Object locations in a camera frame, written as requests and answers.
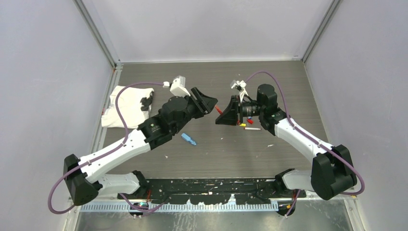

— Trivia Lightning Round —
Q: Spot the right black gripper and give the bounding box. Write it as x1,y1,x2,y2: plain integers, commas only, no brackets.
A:
216,95,265,126

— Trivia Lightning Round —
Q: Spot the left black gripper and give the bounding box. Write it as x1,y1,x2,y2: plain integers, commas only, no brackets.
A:
173,88,217,134

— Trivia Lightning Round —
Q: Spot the red black pen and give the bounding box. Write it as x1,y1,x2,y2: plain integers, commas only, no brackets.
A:
215,106,223,115

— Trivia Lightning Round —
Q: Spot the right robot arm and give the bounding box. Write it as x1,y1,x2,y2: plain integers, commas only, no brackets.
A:
216,80,357,200

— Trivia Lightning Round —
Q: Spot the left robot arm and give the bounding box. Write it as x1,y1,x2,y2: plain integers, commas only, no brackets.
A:
64,88,218,206

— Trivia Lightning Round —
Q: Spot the white pen red tip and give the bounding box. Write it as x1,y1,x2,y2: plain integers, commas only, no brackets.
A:
244,127,261,130

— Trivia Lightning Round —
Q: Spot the blue pen cap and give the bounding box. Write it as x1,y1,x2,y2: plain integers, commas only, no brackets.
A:
181,133,197,146

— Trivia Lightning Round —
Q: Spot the white stained cloth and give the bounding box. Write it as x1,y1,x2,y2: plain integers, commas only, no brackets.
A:
101,86,154,129

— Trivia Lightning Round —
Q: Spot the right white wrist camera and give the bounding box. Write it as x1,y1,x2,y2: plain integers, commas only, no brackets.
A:
230,80,248,102

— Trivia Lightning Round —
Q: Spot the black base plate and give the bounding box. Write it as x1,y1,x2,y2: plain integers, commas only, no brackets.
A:
125,178,296,205

